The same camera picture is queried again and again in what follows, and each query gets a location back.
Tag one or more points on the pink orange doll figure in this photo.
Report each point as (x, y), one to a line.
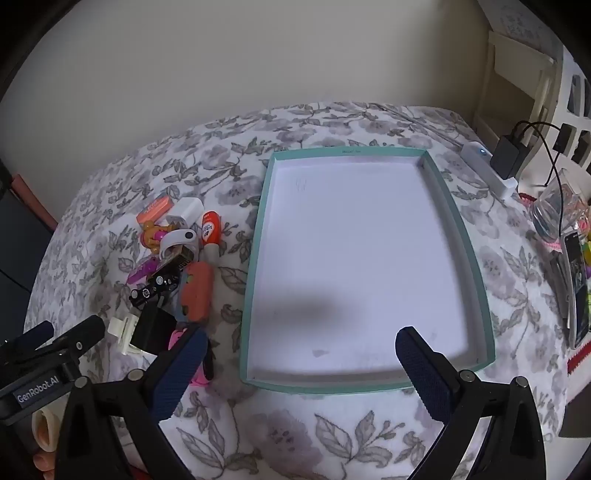
(152, 235)

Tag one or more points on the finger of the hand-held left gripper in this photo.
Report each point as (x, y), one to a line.
(78, 341)
(32, 336)

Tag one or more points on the white cubby shelf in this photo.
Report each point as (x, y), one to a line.
(565, 78)

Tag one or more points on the teal cardboard tray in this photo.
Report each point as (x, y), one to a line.
(360, 258)

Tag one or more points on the cream hair clip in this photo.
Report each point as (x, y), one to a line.
(121, 334)

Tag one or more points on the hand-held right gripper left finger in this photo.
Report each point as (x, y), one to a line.
(182, 369)

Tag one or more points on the white charger adapter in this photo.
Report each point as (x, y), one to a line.
(187, 210)

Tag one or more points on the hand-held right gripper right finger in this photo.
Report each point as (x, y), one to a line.
(425, 374)

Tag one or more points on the pink wrist band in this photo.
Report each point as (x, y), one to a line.
(175, 336)

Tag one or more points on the orange white tube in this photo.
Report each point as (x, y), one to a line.
(211, 228)

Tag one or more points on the white power strip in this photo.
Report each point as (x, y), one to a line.
(475, 154)

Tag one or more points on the orange zip case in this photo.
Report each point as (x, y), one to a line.
(198, 295)

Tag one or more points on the dark cabinet with red edge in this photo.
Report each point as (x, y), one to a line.
(18, 240)

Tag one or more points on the white wrist band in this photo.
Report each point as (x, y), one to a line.
(178, 238)

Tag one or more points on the black charger adapter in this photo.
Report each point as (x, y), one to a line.
(152, 330)

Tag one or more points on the orange and blue small box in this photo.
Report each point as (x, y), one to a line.
(156, 210)

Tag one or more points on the white ladder rack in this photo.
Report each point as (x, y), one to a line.
(512, 50)

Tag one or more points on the smartphone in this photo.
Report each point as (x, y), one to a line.
(577, 286)

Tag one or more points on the black plugged-in charger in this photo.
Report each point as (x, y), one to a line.
(508, 157)

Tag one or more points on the person's left hand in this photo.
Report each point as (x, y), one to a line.
(46, 424)

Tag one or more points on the black toy car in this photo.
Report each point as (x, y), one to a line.
(154, 288)

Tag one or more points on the purple small toy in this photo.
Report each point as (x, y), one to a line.
(141, 274)

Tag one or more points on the floral grey white blanket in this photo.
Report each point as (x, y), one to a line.
(323, 129)

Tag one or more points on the clear glass jar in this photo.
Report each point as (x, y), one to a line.
(549, 207)

